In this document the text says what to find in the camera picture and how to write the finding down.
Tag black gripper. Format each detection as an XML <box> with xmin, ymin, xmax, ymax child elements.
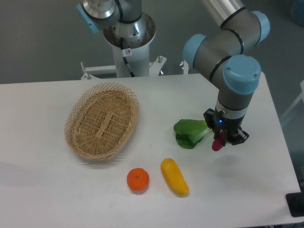
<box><xmin>204</xmin><ymin>108</ymin><xmax>249</xmax><ymax>146</ymax></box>

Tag purple red sweet potato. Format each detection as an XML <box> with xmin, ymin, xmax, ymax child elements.
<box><xmin>212</xmin><ymin>132</ymin><xmax>226</xmax><ymax>152</ymax></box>

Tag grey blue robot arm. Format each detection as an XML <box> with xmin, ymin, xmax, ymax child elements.
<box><xmin>76</xmin><ymin>0</ymin><xmax>270</xmax><ymax>145</ymax></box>

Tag green bok choy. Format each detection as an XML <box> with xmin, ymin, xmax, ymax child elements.
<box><xmin>173</xmin><ymin>119</ymin><xmax>211</xmax><ymax>149</ymax></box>

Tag yellow corn cob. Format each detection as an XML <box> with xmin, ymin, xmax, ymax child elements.
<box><xmin>161</xmin><ymin>158</ymin><xmax>190</xmax><ymax>197</ymax></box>

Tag orange mandarin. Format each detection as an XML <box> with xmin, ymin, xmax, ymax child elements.
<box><xmin>127</xmin><ymin>168</ymin><xmax>150</xmax><ymax>191</ymax></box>

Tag black device at table edge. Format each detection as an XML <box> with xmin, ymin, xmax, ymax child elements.
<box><xmin>285</xmin><ymin>192</ymin><xmax>304</xmax><ymax>218</ymax></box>

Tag woven wicker basket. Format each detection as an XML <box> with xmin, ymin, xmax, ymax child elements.
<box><xmin>64</xmin><ymin>83</ymin><xmax>139</xmax><ymax>160</ymax></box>

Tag white frame at right edge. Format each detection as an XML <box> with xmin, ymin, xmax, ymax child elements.
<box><xmin>280</xmin><ymin>81</ymin><xmax>304</xmax><ymax>127</ymax></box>

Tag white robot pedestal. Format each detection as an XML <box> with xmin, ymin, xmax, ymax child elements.
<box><xmin>81</xmin><ymin>12</ymin><xmax>167</xmax><ymax>79</ymax></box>

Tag black cable on pedestal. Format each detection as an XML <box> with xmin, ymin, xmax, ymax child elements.
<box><xmin>120</xmin><ymin>37</ymin><xmax>136</xmax><ymax>78</ymax></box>

